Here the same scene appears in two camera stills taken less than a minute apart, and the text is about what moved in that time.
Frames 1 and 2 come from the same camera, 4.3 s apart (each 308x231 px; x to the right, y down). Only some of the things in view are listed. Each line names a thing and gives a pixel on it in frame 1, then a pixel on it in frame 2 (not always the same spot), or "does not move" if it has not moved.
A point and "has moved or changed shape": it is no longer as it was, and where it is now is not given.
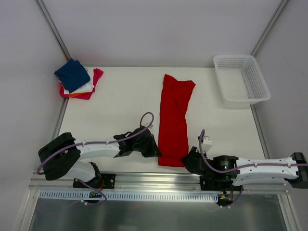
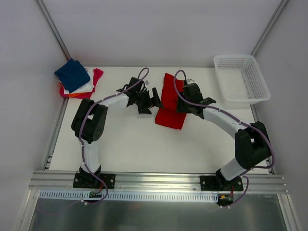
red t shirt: [173, 145] has moved or changed shape
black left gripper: [149, 145] → [146, 102]
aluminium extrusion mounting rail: [147, 182] does not move
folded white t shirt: [89, 87] does not move
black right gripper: [192, 162] → [184, 106]
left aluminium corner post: [53, 29] does not move
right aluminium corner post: [269, 30] does not move
